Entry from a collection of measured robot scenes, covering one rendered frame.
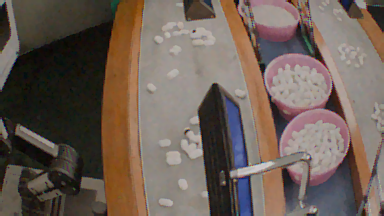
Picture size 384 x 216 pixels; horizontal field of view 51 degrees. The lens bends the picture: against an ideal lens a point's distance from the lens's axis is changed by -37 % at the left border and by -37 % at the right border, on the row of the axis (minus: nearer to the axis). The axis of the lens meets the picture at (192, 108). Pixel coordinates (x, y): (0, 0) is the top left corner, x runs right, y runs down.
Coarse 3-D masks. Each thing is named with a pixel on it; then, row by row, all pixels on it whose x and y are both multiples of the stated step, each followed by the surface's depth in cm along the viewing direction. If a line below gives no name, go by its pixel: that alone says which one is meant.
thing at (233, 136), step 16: (208, 96) 114; (224, 96) 112; (208, 112) 111; (224, 112) 108; (240, 112) 115; (208, 128) 109; (224, 128) 105; (240, 128) 111; (208, 144) 107; (224, 144) 102; (240, 144) 106; (208, 160) 105; (224, 160) 99; (240, 160) 102; (208, 176) 103; (208, 192) 100; (224, 192) 94; (240, 192) 95; (224, 208) 91; (240, 208) 91
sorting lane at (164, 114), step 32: (160, 0) 219; (160, 32) 198; (224, 32) 192; (160, 64) 183; (192, 64) 180; (224, 64) 179; (160, 96) 172; (192, 96) 170; (160, 128) 162; (192, 128) 160; (160, 160) 153; (192, 160) 152; (256, 160) 148; (160, 192) 144; (192, 192) 143; (256, 192) 138
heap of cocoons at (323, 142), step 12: (300, 132) 152; (312, 132) 150; (324, 132) 149; (336, 132) 148; (288, 144) 150; (300, 144) 150; (312, 144) 146; (324, 144) 145; (336, 144) 146; (312, 156) 143; (324, 156) 142; (336, 156) 142; (300, 168) 141; (312, 168) 142; (324, 168) 137
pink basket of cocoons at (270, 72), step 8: (280, 56) 174; (288, 56) 175; (296, 56) 175; (304, 56) 174; (272, 64) 172; (280, 64) 175; (304, 64) 175; (312, 64) 173; (320, 64) 170; (272, 72) 172; (320, 72) 171; (328, 72) 165; (264, 80) 166; (272, 80) 172; (328, 80) 165; (328, 88) 165; (272, 96) 161; (328, 96) 157; (280, 104) 161; (288, 104) 157; (320, 104) 157; (280, 112) 167; (288, 112) 161; (296, 112) 159; (288, 120) 166
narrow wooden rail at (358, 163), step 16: (288, 0) 214; (320, 32) 185; (320, 48) 177; (336, 80) 162; (336, 96) 160; (336, 112) 163; (352, 112) 149; (352, 128) 144; (352, 144) 139; (352, 160) 139; (352, 176) 138; (368, 176) 126
